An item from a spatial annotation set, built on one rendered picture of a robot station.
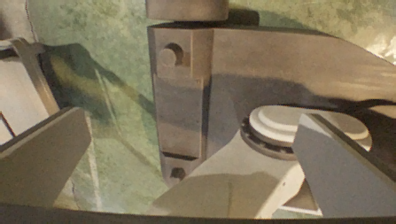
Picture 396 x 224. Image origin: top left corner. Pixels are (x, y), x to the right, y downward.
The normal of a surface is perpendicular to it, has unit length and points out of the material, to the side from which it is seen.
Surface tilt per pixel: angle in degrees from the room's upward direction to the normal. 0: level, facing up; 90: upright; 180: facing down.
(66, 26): 0
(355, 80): 0
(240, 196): 90
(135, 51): 0
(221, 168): 90
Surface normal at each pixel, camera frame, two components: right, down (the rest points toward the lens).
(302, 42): -0.22, 0.47
